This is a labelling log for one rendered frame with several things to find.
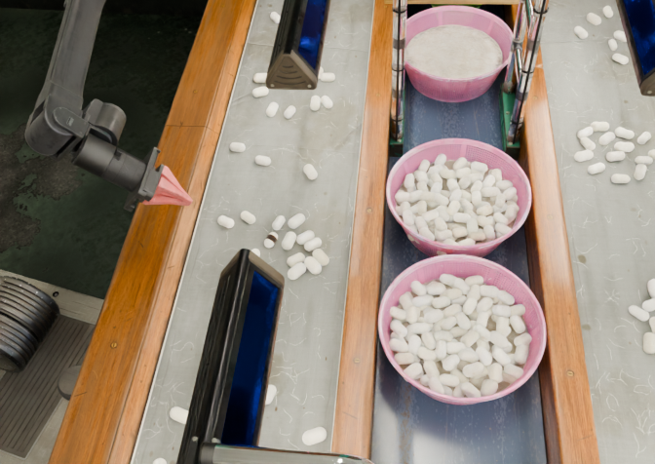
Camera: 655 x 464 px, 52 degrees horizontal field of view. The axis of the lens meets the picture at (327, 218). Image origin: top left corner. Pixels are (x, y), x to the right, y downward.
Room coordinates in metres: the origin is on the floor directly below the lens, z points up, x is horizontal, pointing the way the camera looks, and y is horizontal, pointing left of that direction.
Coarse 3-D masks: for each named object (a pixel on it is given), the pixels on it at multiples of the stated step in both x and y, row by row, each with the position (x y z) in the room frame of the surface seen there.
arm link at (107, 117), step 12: (60, 108) 0.81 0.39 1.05; (96, 108) 0.87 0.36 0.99; (108, 108) 0.88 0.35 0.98; (120, 108) 0.89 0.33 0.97; (60, 120) 0.79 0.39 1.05; (72, 120) 0.80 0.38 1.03; (84, 120) 0.81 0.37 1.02; (96, 120) 0.85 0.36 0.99; (108, 120) 0.85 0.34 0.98; (120, 120) 0.87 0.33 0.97; (72, 132) 0.78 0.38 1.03; (84, 132) 0.79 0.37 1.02; (108, 132) 0.83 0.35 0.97; (120, 132) 0.85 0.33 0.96; (72, 144) 0.78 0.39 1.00; (48, 156) 0.79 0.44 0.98; (60, 156) 0.78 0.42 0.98
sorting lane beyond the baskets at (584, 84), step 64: (576, 0) 1.37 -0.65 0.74; (576, 64) 1.14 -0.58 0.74; (576, 128) 0.95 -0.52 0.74; (640, 128) 0.93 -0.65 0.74; (576, 192) 0.79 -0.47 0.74; (640, 192) 0.77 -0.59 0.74; (576, 256) 0.64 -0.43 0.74; (640, 256) 0.63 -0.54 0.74; (640, 384) 0.40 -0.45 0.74; (640, 448) 0.30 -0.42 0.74
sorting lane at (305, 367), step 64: (256, 64) 1.26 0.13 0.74; (256, 128) 1.05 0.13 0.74; (320, 128) 1.03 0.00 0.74; (256, 192) 0.87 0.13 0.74; (320, 192) 0.85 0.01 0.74; (192, 256) 0.73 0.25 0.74; (192, 320) 0.60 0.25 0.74; (320, 320) 0.57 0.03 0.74; (192, 384) 0.48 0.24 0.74; (320, 384) 0.46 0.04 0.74; (320, 448) 0.35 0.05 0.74
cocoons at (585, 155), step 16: (592, 16) 1.28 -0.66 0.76; (608, 16) 1.29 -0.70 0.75; (576, 32) 1.24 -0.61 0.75; (592, 128) 0.93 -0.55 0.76; (608, 128) 0.93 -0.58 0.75; (592, 144) 0.89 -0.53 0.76; (624, 144) 0.88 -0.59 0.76; (576, 160) 0.86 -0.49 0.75; (608, 160) 0.85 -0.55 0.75; (640, 160) 0.84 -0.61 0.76; (624, 176) 0.80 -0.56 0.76; (640, 176) 0.80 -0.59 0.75; (640, 320) 0.51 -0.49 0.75
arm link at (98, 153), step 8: (88, 128) 0.83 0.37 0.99; (96, 128) 0.83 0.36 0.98; (88, 136) 0.80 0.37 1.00; (96, 136) 0.83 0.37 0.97; (104, 136) 0.83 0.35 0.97; (80, 144) 0.79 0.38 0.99; (88, 144) 0.79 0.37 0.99; (96, 144) 0.79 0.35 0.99; (104, 144) 0.80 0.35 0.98; (72, 152) 0.78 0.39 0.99; (80, 152) 0.77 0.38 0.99; (88, 152) 0.78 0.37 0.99; (96, 152) 0.78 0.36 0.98; (104, 152) 0.78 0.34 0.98; (112, 152) 0.79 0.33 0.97; (72, 160) 0.78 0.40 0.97; (80, 160) 0.77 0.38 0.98; (88, 160) 0.77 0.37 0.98; (96, 160) 0.77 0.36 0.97; (104, 160) 0.77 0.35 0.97; (88, 168) 0.77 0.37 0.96; (96, 168) 0.77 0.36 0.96; (104, 168) 0.77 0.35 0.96
